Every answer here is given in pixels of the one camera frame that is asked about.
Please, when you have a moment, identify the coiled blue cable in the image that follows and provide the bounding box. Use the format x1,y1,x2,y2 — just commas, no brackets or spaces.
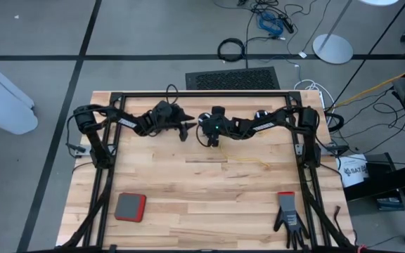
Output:
257,12,285,37

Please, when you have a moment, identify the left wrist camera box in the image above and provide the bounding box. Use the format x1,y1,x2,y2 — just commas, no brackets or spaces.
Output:
167,103,184,120

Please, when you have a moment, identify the thin yellow wire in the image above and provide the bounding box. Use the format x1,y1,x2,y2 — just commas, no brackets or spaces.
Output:
218,142,271,169

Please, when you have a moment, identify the grey black work glove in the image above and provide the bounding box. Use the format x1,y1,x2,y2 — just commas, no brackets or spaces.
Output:
273,191,311,249

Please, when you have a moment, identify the coiled black floor cable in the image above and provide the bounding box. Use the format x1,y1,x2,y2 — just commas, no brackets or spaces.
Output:
217,37,246,63

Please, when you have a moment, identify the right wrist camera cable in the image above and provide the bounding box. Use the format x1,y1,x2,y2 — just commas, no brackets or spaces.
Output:
195,123,213,148

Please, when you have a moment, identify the grey round-base stand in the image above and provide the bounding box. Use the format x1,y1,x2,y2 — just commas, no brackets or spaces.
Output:
311,0,354,65

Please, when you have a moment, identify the black floor vent grate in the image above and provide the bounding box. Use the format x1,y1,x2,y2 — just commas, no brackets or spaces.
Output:
184,66,281,91

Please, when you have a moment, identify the black aluminium table frame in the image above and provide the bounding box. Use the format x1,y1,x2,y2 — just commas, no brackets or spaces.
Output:
61,91,354,251

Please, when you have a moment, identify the white printed cardboard box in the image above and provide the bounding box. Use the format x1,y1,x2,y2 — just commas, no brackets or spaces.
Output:
335,153,369,188

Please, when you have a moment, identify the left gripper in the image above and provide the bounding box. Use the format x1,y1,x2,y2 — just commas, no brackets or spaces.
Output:
167,105,198,142

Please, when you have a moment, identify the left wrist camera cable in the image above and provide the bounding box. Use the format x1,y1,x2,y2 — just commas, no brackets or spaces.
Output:
165,83,180,105

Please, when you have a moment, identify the white floor cable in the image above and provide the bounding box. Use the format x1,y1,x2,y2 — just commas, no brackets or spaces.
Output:
293,79,335,110

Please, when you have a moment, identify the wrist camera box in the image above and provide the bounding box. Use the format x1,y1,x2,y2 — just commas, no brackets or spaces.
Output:
209,119,226,136
167,103,184,120

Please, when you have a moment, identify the white bin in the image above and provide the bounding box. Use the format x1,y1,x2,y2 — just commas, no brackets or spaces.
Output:
0,49,39,136

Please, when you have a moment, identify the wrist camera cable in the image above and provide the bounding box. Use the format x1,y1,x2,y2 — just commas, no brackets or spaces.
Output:
195,123,213,148
165,83,180,105

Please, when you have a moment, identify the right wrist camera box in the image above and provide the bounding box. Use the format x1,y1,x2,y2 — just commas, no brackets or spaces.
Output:
209,119,226,136

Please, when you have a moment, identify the white round lamp head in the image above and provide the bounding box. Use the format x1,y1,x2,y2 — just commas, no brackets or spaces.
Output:
359,0,400,7

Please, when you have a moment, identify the black equipment stand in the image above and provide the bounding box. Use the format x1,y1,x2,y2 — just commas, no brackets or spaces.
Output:
342,153,405,243

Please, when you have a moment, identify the black floor cable tangle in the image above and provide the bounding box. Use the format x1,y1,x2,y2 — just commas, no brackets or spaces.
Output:
212,0,330,39

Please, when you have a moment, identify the dark blue box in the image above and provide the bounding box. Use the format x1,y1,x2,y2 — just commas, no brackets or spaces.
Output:
376,196,405,211

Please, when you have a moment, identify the brown strap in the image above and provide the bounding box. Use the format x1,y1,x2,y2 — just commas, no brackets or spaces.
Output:
333,205,342,233

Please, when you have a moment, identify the grey pad with red rim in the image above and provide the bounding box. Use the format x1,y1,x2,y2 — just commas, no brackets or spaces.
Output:
113,192,147,223

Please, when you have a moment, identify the yellow extension cord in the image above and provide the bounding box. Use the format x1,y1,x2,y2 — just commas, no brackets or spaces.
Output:
328,61,405,110

